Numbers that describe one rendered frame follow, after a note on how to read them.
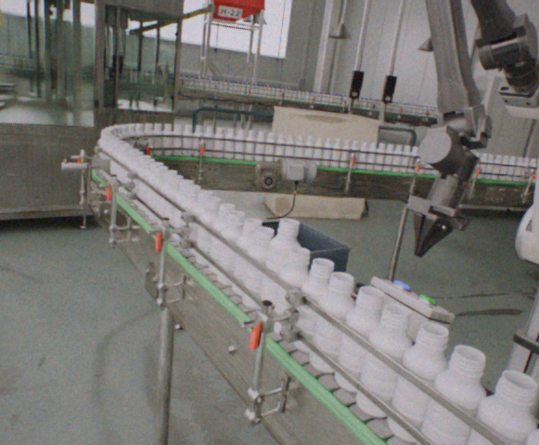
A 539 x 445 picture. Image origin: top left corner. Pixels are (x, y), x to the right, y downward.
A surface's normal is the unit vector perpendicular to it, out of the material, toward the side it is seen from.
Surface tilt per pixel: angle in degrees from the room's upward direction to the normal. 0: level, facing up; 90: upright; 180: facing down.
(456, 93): 100
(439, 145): 70
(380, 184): 91
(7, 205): 90
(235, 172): 90
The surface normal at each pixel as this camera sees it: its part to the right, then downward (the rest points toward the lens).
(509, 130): 0.26, 0.33
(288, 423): -0.83, 0.07
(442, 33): -0.69, 0.30
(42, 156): 0.54, 0.33
